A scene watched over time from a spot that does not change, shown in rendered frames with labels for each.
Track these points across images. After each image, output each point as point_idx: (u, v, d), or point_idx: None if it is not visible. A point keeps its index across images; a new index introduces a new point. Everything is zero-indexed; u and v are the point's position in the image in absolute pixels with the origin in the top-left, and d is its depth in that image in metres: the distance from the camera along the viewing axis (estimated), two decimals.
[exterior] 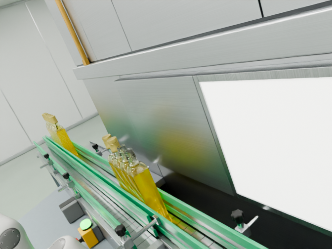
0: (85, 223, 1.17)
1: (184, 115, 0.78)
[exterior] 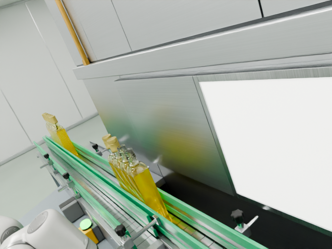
0: (85, 223, 1.17)
1: (184, 115, 0.78)
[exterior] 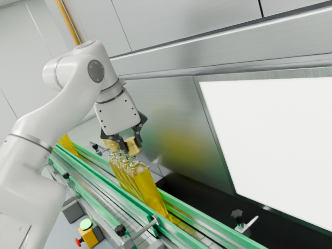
0: (85, 223, 1.17)
1: (184, 115, 0.78)
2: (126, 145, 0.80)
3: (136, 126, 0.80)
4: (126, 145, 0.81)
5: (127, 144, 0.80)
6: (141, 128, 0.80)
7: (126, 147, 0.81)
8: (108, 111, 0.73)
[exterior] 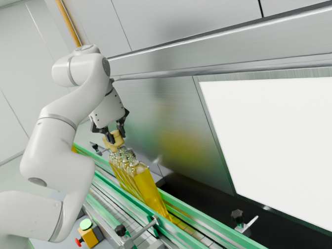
0: (85, 223, 1.17)
1: (184, 115, 0.78)
2: (113, 136, 0.92)
3: (120, 119, 0.93)
4: (112, 137, 0.92)
5: (113, 135, 0.92)
6: (124, 120, 0.93)
7: (113, 139, 0.93)
8: (102, 105, 0.85)
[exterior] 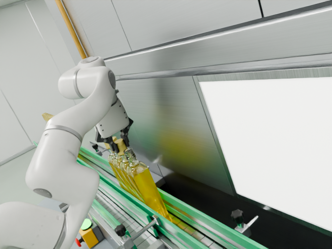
0: (85, 223, 1.17)
1: (184, 115, 0.78)
2: (117, 145, 0.93)
3: (124, 129, 0.94)
4: (116, 146, 0.94)
5: (117, 145, 0.93)
6: (128, 130, 0.94)
7: (117, 148, 0.94)
8: (107, 116, 0.86)
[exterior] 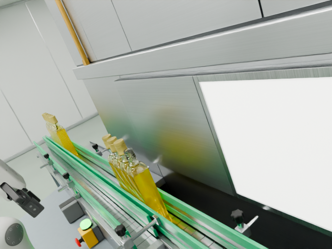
0: (85, 223, 1.17)
1: (184, 115, 0.78)
2: (117, 145, 0.93)
3: None
4: (116, 146, 0.93)
5: (117, 145, 0.93)
6: (20, 204, 0.65)
7: (117, 148, 0.94)
8: None
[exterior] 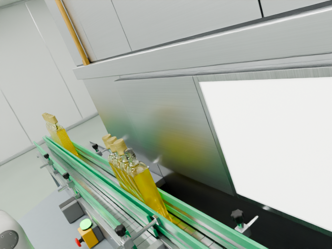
0: (85, 223, 1.17)
1: (184, 115, 0.78)
2: (117, 145, 0.93)
3: None
4: (116, 146, 0.93)
5: (117, 145, 0.93)
6: None
7: (117, 148, 0.94)
8: None
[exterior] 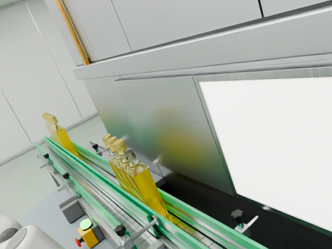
0: (85, 223, 1.17)
1: (184, 115, 0.78)
2: (117, 145, 0.93)
3: None
4: (116, 146, 0.93)
5: (117, 145, 0.93)
6: None
7: (117, 148, 0.94)
8: None
